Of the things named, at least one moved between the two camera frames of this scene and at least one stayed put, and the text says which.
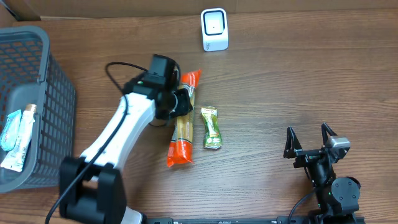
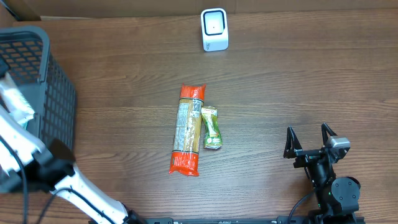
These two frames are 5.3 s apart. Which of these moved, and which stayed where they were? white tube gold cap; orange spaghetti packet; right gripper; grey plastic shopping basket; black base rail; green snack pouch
Moved: white tube gold cap; orange spaghetti packet
Stayed: right gripper; black base rail; green snack pouch; grey plastic shopping basket
